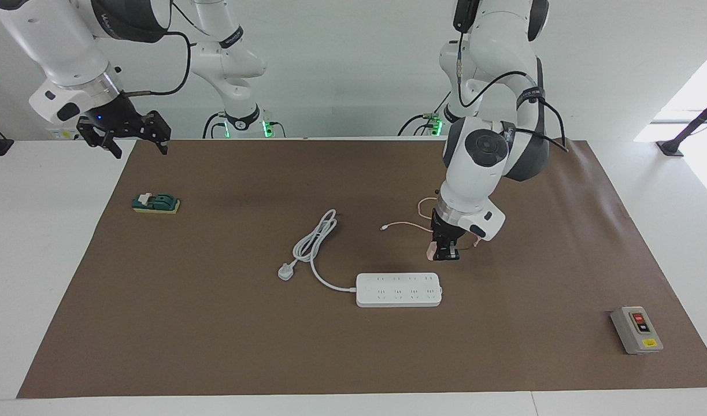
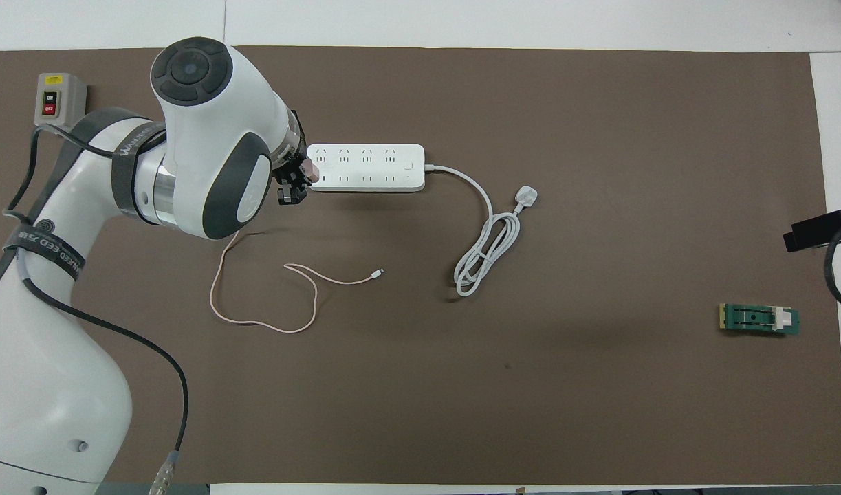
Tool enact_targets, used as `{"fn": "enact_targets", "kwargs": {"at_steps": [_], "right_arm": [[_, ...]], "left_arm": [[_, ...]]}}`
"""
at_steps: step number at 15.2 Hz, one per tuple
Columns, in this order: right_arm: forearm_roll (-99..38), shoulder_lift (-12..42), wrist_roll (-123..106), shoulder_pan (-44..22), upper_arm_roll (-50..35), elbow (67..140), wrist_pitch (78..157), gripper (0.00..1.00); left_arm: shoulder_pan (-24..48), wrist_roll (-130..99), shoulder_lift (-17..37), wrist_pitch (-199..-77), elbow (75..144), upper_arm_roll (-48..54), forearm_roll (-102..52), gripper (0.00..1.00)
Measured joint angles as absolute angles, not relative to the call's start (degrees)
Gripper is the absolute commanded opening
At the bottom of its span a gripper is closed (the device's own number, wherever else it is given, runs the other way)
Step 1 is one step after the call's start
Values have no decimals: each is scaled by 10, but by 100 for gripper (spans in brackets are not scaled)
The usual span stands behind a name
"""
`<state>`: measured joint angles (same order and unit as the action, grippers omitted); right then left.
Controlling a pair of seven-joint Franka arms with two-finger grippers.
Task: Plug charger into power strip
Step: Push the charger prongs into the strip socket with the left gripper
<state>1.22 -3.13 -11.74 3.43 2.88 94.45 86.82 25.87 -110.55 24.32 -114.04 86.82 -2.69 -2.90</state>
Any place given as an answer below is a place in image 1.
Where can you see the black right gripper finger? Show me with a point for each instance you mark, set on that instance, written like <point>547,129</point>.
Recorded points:
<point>156,128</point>
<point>102,141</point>

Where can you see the green circuit board module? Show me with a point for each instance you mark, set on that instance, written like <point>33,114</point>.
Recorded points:
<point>156,202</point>

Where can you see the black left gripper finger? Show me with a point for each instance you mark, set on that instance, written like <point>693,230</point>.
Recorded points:
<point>454,252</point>
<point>441,251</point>

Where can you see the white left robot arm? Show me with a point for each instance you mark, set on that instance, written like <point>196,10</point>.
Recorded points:
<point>480,167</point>

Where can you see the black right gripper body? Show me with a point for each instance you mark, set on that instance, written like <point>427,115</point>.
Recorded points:
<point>113,118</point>

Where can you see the pink charger adapter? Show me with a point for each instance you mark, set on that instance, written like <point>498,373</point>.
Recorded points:
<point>430,251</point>

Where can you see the black angled stand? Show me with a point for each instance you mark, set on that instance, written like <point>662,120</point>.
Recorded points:
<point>671,148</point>

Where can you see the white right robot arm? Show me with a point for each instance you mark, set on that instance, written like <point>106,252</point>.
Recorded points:
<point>58,46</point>

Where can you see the brown table mat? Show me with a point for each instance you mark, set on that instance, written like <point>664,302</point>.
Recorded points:
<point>353,358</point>

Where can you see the grey on-off switch box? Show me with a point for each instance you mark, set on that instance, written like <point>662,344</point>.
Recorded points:
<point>633,338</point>

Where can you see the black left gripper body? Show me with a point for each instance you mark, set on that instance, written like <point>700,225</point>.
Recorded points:
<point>445,231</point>

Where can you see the white power strip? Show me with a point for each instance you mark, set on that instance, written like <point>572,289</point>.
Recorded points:
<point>399,289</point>

